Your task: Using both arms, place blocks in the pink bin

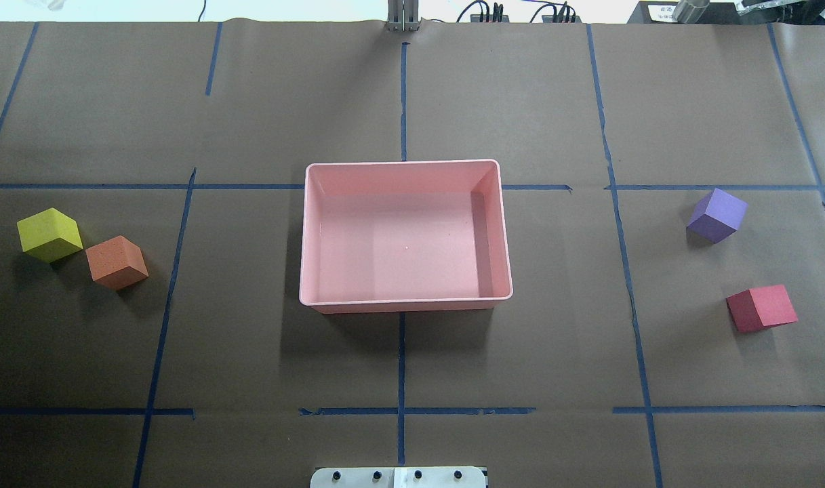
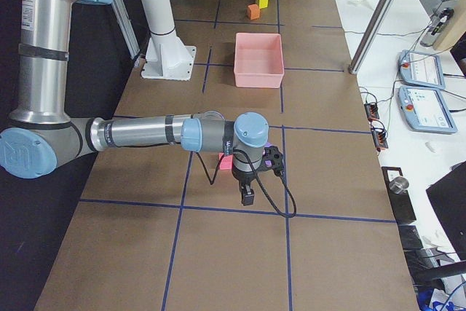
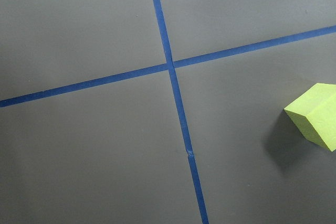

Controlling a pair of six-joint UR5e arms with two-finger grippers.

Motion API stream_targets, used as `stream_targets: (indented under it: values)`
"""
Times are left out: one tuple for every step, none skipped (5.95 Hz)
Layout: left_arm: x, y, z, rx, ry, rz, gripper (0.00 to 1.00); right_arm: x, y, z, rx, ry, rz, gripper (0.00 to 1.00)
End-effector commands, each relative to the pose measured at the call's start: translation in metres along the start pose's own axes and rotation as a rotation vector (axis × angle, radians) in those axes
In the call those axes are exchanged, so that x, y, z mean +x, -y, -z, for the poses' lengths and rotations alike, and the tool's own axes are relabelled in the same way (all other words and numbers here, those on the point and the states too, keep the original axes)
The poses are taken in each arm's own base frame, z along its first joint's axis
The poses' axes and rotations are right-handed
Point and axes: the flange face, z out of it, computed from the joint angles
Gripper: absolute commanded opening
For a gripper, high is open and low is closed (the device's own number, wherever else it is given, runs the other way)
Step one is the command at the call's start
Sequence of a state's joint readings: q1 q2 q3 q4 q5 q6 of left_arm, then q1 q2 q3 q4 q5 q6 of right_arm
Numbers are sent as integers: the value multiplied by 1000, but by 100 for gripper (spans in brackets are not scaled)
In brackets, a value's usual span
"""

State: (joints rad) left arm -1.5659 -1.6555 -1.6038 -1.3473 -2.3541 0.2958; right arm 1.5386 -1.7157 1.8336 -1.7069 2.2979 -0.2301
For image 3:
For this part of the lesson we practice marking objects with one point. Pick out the yellow-green foam block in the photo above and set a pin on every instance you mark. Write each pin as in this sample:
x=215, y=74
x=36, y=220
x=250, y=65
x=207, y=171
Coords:
x=313, y=113

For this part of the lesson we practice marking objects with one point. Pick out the blue tape line lengthwise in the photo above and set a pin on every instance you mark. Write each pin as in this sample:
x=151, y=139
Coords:
x=180, y=110

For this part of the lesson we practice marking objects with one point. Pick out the blue tape line crosswise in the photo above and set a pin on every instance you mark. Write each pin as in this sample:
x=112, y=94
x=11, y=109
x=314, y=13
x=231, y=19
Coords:
x=164, y=67

